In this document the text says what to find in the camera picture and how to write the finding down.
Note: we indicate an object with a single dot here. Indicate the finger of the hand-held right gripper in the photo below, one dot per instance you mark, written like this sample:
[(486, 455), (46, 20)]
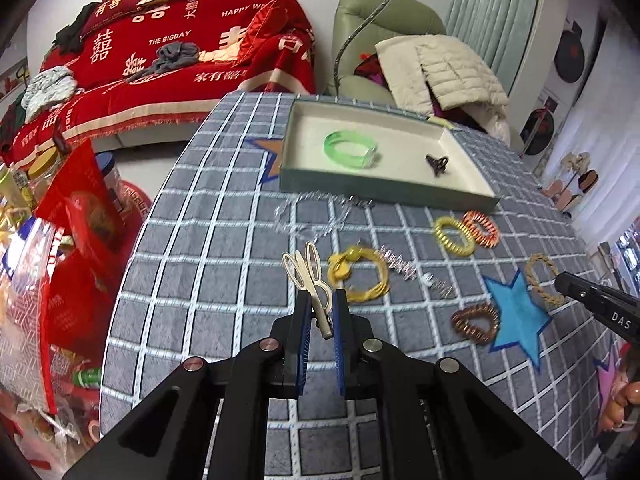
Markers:
[(600, 300)]

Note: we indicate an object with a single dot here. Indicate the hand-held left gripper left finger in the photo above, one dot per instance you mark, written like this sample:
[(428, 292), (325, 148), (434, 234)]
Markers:
[(301, 340)]

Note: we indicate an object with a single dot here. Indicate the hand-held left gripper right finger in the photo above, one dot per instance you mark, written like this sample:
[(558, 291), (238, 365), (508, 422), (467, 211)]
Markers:
[(341, 350)]

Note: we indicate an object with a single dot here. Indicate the cream hair clip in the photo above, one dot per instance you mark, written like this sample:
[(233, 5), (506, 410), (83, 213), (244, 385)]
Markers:
[(320, 305)]

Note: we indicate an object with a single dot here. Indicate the silver sparkly hair clip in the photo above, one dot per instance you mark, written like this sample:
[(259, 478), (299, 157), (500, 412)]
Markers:
[(400, 262)]

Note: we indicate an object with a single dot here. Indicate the small silver charm clip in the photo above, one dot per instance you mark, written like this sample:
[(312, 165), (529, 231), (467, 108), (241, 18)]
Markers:
[(428, 278)]

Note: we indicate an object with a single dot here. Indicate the shallow green cardboard box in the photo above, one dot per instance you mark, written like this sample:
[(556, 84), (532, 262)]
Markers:
[(310, 152)]

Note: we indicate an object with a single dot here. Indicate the person's right hand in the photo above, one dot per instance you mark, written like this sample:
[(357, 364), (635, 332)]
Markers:
[(627, 402)]

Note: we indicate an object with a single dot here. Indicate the grey checked tablecloth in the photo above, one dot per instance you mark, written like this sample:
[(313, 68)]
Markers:
[(225, 260)]

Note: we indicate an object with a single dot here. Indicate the black hair claw clip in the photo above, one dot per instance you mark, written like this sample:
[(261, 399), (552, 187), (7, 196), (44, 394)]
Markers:
[(436, 162)]

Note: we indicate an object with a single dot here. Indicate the jar with blue lid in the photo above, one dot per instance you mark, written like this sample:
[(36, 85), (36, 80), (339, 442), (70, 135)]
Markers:
[(107, 170)]

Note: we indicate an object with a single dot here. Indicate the red packets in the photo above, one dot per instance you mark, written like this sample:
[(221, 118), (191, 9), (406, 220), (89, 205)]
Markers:
[(75, 205)]

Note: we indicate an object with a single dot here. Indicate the cream down jacket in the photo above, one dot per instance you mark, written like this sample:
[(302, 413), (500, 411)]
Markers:
[(450, 70)]

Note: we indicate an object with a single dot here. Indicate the purple red clothes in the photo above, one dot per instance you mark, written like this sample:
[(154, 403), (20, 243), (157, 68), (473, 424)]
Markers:
[(370, 72)]

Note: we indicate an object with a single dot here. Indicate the clear plastic bag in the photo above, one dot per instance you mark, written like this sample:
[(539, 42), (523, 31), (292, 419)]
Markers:
[(25, 285)]

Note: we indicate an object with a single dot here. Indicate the red printed blanket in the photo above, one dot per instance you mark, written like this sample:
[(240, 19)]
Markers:
[(200, 60)]

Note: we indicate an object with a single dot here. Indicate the grey crumpled cloth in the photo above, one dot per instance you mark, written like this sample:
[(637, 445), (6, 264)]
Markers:
[(170, 57)]

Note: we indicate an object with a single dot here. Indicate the red satin pillow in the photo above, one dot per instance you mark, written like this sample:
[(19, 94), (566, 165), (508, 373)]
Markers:
[(265, 25)]

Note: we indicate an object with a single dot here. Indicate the pale green curtain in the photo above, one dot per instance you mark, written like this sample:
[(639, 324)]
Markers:
[(490, 0)]

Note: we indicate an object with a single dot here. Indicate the green armchair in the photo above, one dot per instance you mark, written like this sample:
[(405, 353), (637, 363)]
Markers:
[(370, 15)]

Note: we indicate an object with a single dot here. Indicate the white green knit cloth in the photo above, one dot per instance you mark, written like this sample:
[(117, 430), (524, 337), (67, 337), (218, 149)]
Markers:
[(47, 87)]

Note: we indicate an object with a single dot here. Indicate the red printed pillow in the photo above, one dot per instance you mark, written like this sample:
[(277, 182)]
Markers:
[(115, 5)]

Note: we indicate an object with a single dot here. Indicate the dark crumpled cloth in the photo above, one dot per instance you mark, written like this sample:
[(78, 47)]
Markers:
[(75, 30)]

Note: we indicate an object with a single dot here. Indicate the round black wall decoration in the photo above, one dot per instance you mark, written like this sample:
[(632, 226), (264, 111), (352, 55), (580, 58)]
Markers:
[(570, 55), (540, 125)]

